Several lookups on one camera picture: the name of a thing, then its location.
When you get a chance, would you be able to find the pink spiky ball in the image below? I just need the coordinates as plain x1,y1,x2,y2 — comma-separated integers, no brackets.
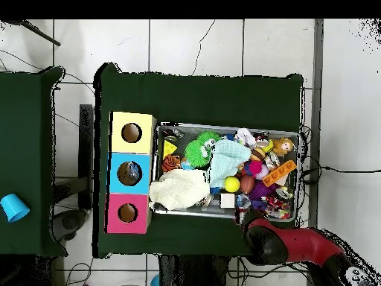
248,159,266,179

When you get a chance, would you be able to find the small clear plastic packet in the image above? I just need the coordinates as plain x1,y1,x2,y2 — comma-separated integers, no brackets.
235,194,252,210

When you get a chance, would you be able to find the large green spiky ball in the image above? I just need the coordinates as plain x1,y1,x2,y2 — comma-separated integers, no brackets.
184,140,213,169

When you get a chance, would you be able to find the cream muslin cloth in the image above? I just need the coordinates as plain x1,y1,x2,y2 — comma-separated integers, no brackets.
148,169,211,212

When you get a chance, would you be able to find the orange tiger plush toy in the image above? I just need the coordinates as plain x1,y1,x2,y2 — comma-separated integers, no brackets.
162,154,182,174

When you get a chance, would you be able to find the small wooden cube block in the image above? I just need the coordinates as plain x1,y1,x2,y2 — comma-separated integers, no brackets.
220,193,236,209

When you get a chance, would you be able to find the orange plastic toy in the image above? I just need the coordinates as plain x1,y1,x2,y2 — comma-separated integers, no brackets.
262,159,298,187

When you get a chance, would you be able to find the mint green muslin cloth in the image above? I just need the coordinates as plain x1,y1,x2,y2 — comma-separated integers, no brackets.
208,139,252,189

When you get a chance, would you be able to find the black cable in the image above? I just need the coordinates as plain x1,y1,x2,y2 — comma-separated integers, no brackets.
299,165,381,181

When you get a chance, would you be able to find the shallow clear mesh bin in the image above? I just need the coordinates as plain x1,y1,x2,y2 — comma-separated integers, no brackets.
153,123,301,223

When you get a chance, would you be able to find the blue plastic cup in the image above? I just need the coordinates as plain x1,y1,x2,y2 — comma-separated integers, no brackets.
0,193,31,224

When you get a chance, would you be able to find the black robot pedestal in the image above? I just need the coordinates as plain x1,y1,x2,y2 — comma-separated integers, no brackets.
157,255,239,286

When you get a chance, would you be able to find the yellow cheese wedge toy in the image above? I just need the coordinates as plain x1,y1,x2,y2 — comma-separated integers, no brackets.
163,139,179,159

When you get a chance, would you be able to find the wooden box with three holes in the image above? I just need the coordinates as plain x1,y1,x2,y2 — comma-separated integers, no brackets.
106,110,157,235

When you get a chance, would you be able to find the green cloth side table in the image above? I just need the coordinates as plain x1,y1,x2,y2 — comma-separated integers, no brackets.
0,66,65,257

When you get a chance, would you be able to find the small green spiky ball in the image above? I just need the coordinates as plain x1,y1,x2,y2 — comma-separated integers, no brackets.
200,130,220,147

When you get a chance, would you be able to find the small brown plush doll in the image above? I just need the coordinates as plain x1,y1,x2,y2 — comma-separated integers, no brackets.
272,136,296,156

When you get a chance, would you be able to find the red soda can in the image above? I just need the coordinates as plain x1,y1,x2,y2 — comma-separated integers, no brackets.
266,191,294,220

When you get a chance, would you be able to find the yellow green rubber ball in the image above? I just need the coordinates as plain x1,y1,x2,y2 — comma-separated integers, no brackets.
224,176,242,194

